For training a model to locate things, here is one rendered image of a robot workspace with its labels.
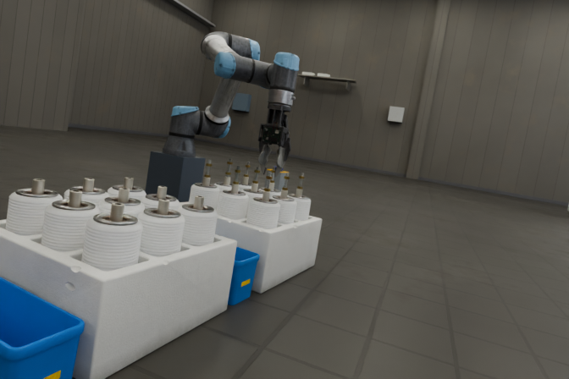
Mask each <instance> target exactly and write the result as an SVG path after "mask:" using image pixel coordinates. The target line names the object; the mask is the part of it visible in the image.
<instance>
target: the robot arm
mask: <svg viewBox="0 0 569 379"><path fill-rule="evenodd" d="M201 50H202V53H203V55H204V56H205V57H206V58H207V59H209V60H211V61H213V62H214V73H215V74H216V75H217V76H220V77H221V80H220V81H219V84H218V88H217V90H216V92H215V95H214V98H213V101H212V104H211V106H208V107H207V108H206V110H205V112H204V111H200V110H199V107H187V106H175V107H173V111H172V115H171V121H170V127H169V133H168V138H167V140H166V142H165V145H164V147H163V153H165V154H169V155H174V156H180V157H196V148H195V143H194V138H195V135H203V136H208V137H213V138H224V137H225V136H226V135H227V134H228V132H229V127H230V123H231V120H230V117H229V114H228V112H229V109H230V107H231V105H232V102H233V100H234V99H235V95H236V93H237V91H238V89H239V87H240V83H241V82H246V83H249V84H253V85H259V86H261V87H262V88H264V89H269V93H268V103H269V104H268V117H267V123H266V124H260V130H259V136H258V141H259V151H260V155H259V158H258V161H259V162H260V168H261V171H262V174H265V172H266V170H267V163H268V155H269V154H270V153H271V148H270V147H269V146H268V144H270V145H272V144H274V145H278V146H280V148H279V149H278V150H277V157H278V160H277V162H276V164H277V167H276V169H275V176H274V177H277V176H278V175H279V173H280V172H281V170H282V168H283V166H284V164H285V162H286V160H287V158H288V155H289V154H290V148H291V144H290V138H289V135H290V132H289V126H288V118H287V115H286V114H285V112H288V113H290V111H291V107H292V104H293V100H295V98H296V97H295V96H294V93H295V88H296V79H297V74H298V70H299V61H300V59H299V58H298V57H297V56H296V55H295V54H292V53H288V52H278V53H276V55H275V58H274V61H273V63H265V62H262V61H259V60H260V47H259V44H258V43H257V42H256V41H253V40H250V39H249V38H248V39H247V38H244V37H241V36H235V35H232V34H229V33H226V32H222V31H215V32H212V33H209V34H207V35H206V36H204V37H203V39H202V42H201ZM261 129H262V130H263V131H262V132H261ZM260 133H261V137H260ZM282 147H283V148H282Z"/></svg>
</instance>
